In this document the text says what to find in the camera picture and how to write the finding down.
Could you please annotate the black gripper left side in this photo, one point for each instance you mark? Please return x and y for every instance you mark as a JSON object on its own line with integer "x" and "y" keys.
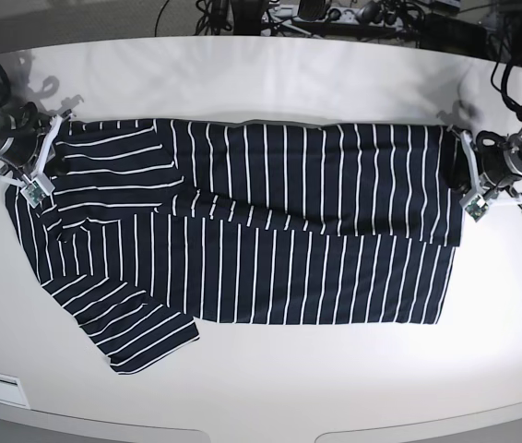
{"x": 498, "y": 163}

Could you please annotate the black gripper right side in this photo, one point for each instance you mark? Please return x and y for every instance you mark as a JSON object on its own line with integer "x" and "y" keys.
{"x": 22, "y": 132}

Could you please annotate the navy white striped T-shirt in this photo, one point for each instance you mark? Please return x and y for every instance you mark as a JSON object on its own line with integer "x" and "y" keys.
{"x": 156, "y": 224}

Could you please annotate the black equipment box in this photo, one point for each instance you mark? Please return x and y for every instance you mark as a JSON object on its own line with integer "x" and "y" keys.
{"x": 450, "y": 35}

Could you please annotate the white power strip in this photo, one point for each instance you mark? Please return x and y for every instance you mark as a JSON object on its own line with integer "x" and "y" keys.
{"x": 336, "y": 17}

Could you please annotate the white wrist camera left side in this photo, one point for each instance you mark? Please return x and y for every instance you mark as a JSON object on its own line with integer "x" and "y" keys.
{"x": 475, "y": 206}

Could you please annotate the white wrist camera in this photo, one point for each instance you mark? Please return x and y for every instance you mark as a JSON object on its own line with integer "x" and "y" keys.
{"x": 37, "y": 190}
{"x": 475, "y": 206}

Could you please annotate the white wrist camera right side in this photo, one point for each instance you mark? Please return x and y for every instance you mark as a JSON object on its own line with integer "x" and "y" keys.
{"x": 37, "y": 190}

